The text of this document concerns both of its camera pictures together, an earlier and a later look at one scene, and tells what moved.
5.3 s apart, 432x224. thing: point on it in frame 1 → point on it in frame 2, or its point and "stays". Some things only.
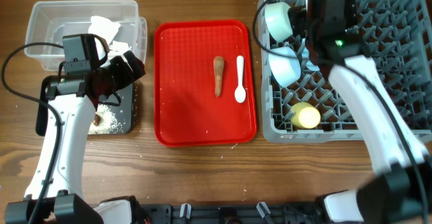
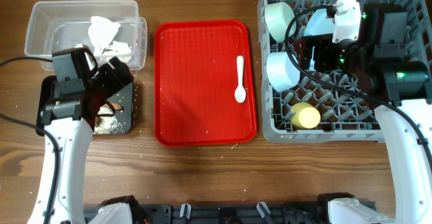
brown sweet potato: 219,64 → 115,105
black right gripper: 298,18 → 322,44
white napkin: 106,29 stays
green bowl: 278,20 stays
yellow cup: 306,115 stays
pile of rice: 109,123 stays
